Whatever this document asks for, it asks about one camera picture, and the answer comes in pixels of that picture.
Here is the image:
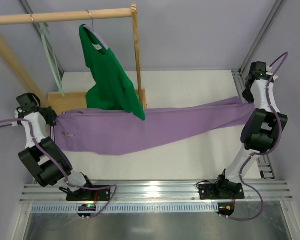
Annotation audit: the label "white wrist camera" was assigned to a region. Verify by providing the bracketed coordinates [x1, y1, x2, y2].
[266, 65, 279, 82]
[11, 121, 22, 127]

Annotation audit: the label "slotted cable duct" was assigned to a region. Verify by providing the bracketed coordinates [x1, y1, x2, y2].
[30, 202, 219, 214]

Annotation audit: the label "aluminium frame post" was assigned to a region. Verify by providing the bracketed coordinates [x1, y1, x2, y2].
[226, 0, 286, 183]
[18, 0, 65, 78]

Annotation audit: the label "aluminium frame post left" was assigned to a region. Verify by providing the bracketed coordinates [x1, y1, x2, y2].
[18, 0, 65, 78]

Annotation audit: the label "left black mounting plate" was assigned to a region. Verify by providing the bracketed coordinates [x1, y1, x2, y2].
[66, 188, 111, 202]

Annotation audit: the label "black mounting plate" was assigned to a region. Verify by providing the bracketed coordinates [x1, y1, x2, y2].
[198, 183, 245, 200]
[66, 188, 111, 202]

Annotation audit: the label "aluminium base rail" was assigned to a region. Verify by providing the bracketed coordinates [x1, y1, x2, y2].
[19, 179, 293, 204]

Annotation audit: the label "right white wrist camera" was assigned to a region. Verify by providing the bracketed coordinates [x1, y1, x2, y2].
[266, 65, 279, 82]

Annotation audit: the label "green t-shirt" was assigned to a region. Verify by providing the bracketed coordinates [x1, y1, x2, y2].
[79, 24, 146, 121]

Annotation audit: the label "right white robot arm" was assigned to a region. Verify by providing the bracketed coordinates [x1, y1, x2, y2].
[215, 61, 288, 200]

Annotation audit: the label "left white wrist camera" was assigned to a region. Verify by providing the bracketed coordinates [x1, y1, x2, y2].
[11, 121, 22, 127]

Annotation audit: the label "mint green clothes hanger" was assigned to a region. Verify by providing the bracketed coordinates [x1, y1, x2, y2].
[38, 22, 66, 97]

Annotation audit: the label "purple trousers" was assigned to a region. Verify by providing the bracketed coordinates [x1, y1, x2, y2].
[50, 97, 255, 156]

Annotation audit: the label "purple clothes hanger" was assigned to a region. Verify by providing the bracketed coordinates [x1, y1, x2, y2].
[84, 9, 109, 50]

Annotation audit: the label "wooden clothes rack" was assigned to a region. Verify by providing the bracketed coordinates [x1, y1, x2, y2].
[0, 3, 147, 114]

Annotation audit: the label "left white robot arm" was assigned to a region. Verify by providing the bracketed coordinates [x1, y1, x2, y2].
[15, 93, 94, 201]

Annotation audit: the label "aluminium frame post right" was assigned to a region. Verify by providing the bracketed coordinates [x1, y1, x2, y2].
[226, 0, 286, 183]

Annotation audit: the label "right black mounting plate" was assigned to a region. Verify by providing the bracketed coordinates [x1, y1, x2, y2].
[198, 183, 245, 200]

